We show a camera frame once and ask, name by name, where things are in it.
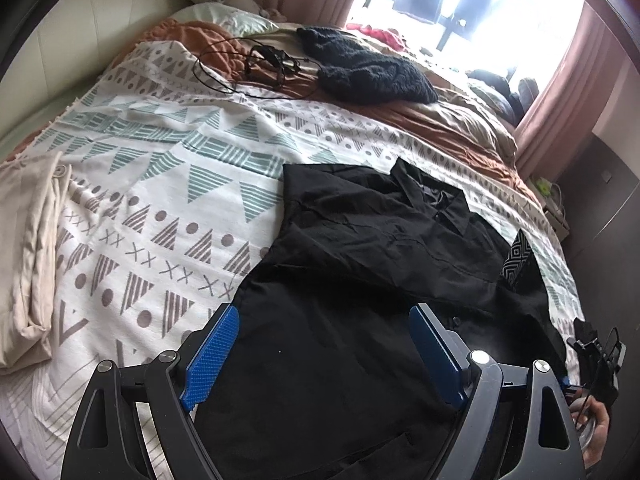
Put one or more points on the folded beige cloth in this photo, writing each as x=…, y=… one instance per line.
x=25, y=260

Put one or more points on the pale green pillow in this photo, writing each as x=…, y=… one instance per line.
x=225, y=17

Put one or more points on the dark clothes pile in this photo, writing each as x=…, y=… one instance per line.
x=500, y=85

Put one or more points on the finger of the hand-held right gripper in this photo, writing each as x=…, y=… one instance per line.
x=582, y=346

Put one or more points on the black shirt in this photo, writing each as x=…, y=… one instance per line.
x=350, y=310

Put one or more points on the patterned white blanket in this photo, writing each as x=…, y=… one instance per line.
x=150, y=185

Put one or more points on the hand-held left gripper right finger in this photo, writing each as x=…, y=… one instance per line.
x=435, y=355

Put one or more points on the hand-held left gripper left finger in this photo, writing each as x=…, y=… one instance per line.
x=212, y=355

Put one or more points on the white bedside object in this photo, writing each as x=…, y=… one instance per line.
x=555, y=210

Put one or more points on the person's right hand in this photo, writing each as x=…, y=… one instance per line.
x=595, y=430

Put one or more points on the dark knitted sweater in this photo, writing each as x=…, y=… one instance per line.
x=365, y=70

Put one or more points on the brown and beige duvet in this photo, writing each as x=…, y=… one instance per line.
x=425, y=115

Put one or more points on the white padded headboard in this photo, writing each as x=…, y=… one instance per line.
x=75, y=35

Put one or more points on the red cloth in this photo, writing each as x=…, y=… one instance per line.
x=380, y=35

